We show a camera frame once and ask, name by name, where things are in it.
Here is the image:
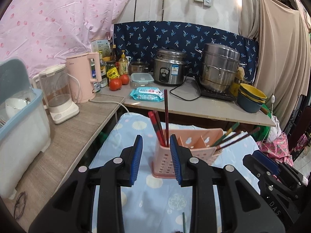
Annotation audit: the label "dark blue bowl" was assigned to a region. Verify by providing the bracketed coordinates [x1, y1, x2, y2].
[237, 90, 266, 113]

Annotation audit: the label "beige curtain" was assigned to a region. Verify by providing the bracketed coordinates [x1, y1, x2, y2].
[240, 0, 311, 131]

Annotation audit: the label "green plastic bag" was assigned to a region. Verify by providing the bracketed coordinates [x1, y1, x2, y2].
[260, 104, 273, 127]

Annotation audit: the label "navy floral cloth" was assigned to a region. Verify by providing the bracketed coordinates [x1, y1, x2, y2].
[113, 21, 259, 76]

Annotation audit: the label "steel rice cooker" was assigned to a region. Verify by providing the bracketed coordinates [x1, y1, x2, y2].
[153, 49, 190, 86]

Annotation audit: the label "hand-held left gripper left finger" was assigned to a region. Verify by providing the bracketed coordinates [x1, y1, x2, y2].
[29, 135, 143, 233]

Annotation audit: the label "clear bottle blue label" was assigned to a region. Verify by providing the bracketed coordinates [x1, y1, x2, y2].
[91, 51, 101, 78]

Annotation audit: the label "pink electric kettle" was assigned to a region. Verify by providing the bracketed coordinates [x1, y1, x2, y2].
[66, 52, 102, 103]

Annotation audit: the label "white power cord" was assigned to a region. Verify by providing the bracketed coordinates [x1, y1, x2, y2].
[89, 97, 133, 116]

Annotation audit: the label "pink perforated utensil holder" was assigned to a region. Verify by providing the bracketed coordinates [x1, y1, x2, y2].
[152, 128, 225, 178]

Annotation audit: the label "steel steamer pot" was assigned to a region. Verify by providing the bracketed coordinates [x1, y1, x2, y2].
[198, 42, 241, 93]

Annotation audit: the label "eyeglasses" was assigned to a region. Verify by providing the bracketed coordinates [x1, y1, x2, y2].
[13, 191, 27, 220]

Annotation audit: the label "white green carton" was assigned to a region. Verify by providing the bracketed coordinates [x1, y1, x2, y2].
[91, 40, 110, 54]

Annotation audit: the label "brown red chopstick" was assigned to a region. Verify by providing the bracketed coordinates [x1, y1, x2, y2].
[216, 127, 261, 151]
[214, 131, 249, 150]

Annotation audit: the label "white dish box blue lid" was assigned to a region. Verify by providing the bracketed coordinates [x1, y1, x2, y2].
[0, 57, 51, 199]

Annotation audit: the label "yellow bowl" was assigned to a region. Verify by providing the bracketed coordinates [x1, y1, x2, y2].
[239, 83, 268, 100]

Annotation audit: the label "small steel pot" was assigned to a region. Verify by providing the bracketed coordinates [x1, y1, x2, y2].
[129, 59, 150, 75]

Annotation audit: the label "printed blue tablecloth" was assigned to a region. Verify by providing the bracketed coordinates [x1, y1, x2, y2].
[89, 113, 260, 233]

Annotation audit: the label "black induction cooktop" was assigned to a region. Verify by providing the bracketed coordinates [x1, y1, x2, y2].
[198, 87, 237, 102]

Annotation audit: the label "pink dotted sheet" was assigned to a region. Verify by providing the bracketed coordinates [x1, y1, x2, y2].
[0, 0, 141, 78]

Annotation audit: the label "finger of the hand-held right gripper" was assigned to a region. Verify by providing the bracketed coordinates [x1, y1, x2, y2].
[253, 150, 282, 175]
[242, 154, 270, 182]

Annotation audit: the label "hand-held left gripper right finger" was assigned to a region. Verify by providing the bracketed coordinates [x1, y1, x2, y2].
[169, 134, 285, 233]

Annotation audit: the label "glass kettle white base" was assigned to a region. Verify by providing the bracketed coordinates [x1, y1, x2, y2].
[32, 64, 80, 125]

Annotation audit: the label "white bowl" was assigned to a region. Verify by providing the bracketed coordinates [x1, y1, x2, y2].
[5, 98, 28, 118]

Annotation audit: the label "bright red chopstick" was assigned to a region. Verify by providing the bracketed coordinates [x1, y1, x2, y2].
[148, 111, 163, 146]

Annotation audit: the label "black power cord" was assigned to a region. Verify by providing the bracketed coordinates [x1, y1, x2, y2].
[169, 79, 203, 101]

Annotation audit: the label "blue wet wipes pack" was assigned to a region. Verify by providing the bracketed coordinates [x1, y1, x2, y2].
[130, 87, 165, 103]

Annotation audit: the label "clear plastic food container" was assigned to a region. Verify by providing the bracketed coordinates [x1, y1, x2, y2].
[130, 73, 155, 90]

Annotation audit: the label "pink floral cloth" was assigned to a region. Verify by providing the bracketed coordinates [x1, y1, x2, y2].
[258, 133, 294, 168]

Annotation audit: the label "yellow pump bottle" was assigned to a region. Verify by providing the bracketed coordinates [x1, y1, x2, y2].
[118, 50, 129, 75]

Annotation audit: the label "dark red chopstick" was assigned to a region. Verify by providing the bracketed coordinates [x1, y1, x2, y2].
[163, 89, 170, 148]
[154, 111, 167, 147]

